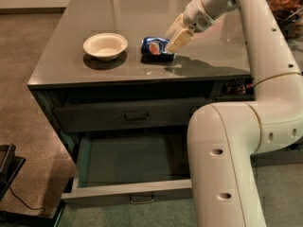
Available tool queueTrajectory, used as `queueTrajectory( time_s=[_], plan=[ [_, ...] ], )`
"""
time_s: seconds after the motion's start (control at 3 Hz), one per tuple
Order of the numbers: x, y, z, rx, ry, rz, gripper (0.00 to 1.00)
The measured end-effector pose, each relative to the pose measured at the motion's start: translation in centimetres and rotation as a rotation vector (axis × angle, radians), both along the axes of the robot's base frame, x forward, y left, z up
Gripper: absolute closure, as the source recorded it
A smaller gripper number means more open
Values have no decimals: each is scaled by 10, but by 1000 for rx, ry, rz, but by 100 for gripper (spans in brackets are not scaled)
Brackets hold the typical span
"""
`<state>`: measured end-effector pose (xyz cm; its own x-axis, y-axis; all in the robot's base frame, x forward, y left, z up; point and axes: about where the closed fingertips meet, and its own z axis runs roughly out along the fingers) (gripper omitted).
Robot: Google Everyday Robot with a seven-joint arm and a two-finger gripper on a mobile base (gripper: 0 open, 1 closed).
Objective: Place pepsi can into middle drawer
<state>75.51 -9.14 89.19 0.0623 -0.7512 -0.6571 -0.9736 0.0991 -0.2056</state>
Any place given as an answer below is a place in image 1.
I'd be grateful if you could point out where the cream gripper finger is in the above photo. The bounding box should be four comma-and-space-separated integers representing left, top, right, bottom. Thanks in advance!
165, 26, 194, 54
165, 13, 184, 39

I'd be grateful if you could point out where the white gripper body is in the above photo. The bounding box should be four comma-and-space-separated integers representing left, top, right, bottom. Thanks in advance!
183, 0, 217, 32

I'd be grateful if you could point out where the blue pepsi can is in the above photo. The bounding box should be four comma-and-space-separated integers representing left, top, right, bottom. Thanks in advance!
141, 37, 175, 61

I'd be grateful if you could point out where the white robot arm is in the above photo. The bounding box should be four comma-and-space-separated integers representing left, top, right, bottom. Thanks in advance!
166, 0, 303, 227

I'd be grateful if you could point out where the grey top left drawer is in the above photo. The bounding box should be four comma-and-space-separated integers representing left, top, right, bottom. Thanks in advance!
53, 97, 211, 133

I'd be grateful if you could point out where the snack bag in drawer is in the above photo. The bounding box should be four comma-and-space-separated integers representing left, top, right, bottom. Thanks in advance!
224, 79, 254, 95

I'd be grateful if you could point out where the open grey middle drawer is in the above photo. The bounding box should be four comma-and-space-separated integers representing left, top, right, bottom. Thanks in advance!
62, 131, 192, 206

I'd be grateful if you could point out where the white ceramic bowl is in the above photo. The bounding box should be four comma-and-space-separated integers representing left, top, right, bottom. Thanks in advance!
83, 33, 128, 61

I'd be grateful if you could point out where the black cup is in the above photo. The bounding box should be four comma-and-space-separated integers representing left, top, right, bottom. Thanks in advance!
273, 10, 303, 39

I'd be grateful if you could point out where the grey cabinet with counter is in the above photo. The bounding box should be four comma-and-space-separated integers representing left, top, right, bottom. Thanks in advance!
28, 0, 255, 176

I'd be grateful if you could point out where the black floor stand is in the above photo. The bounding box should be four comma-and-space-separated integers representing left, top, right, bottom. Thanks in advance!
0, 144, 26, 200

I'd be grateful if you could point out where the black cable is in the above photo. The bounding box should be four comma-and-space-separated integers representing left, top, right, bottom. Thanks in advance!
0, 177, 47, 227

